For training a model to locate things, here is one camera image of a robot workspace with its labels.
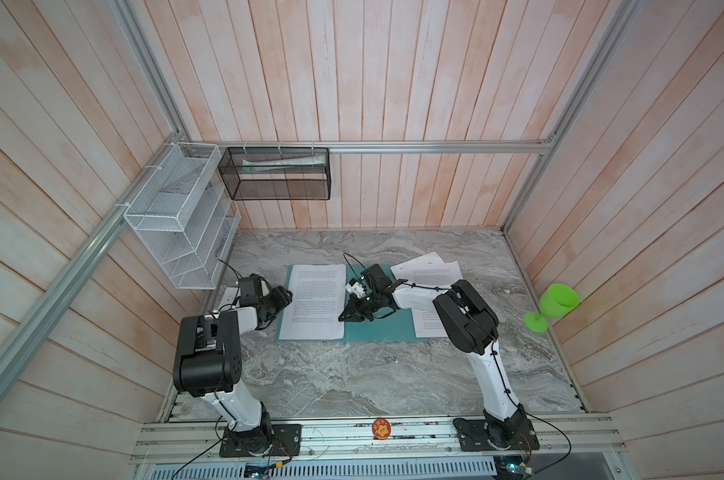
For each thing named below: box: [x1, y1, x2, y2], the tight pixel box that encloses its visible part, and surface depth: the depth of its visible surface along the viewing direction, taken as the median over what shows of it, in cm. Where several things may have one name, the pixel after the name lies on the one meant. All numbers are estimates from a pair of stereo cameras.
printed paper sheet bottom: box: [390, 251, 448, 283], surface depth 110 cm
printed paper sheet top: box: [279, 264, 346, 340], surface depth 100 cm
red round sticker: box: [372, 418, 391, 441], surface depth 77 cm
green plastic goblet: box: [524, 283, 581, 333], surface depth 86 cm
